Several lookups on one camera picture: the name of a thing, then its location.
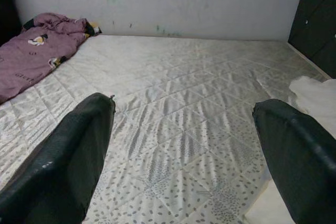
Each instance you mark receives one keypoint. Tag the pink printed blanket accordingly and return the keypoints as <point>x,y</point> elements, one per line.
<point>34,53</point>

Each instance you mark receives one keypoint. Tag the black tufted headboard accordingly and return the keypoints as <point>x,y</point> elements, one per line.
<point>315,16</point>

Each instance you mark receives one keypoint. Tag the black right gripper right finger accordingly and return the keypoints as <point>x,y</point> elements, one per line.
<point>302,166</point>

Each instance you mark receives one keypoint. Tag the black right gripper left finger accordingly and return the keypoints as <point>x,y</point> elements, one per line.
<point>60,161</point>

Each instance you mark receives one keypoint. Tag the white pillow with green tree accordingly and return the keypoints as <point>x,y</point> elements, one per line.
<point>315,98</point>

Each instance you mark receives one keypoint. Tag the white quilted mattress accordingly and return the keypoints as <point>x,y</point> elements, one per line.
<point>178,98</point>

